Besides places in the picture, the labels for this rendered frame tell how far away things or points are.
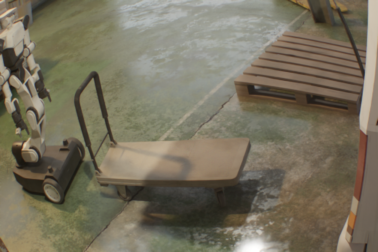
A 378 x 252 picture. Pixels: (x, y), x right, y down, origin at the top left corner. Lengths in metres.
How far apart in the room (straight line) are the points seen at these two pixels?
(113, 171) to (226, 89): 1.32
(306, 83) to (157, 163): 1.30
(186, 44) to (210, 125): 1.55
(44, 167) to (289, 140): 1.71
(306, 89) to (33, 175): 2.11
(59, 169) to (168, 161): 0.82
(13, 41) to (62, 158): 1.09
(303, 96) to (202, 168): 1.07
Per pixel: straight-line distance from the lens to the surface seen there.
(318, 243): 2.90
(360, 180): 1.87
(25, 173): 4.00
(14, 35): 3.53
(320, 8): 5.74
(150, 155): 3.57
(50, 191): 3.76
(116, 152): 3.70
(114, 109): 4.67
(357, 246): 2.12
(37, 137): 3.83
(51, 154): 4.06
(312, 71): 4.35
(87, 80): 3.42
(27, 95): 3.68
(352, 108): 3.95
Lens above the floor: 2.03
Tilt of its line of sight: 30 degrees down
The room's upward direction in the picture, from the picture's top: 14 degrees counter-clockwise
